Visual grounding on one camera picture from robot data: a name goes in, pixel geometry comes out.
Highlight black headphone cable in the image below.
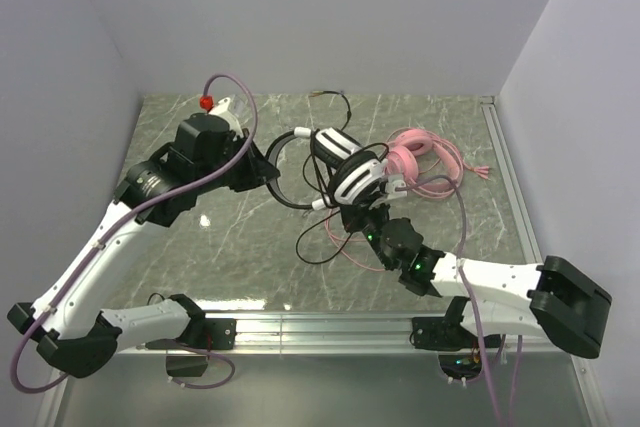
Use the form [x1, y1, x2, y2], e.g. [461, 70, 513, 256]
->
[294, 89, 390, 264]

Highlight white and black headphones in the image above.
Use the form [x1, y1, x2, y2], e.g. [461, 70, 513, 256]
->
[266, 127, 393, 211]

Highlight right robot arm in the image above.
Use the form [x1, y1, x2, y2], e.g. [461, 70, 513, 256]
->
[341, 204, 612, 359]

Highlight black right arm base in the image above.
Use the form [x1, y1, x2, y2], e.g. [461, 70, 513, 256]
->
[409, 317, 483, 384]

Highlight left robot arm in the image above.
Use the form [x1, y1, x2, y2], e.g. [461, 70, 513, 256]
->
[7, 113, 279, 379]

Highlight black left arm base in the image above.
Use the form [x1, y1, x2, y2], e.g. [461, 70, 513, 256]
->
[144, 317, 236, 390]

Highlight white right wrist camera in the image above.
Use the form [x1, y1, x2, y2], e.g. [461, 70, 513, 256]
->
[382, 174, 408, 202]

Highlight aluminium right side rail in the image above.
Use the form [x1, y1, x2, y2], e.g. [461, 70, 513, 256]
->
[480, 96, 543, 263]

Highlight aluminium rail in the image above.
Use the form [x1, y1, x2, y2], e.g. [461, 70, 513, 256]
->
[59, 310, 586, 356]
[480, 96, 543, 263]

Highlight aluminium front rail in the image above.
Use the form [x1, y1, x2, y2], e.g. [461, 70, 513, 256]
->
[59, 310, 586, 356]

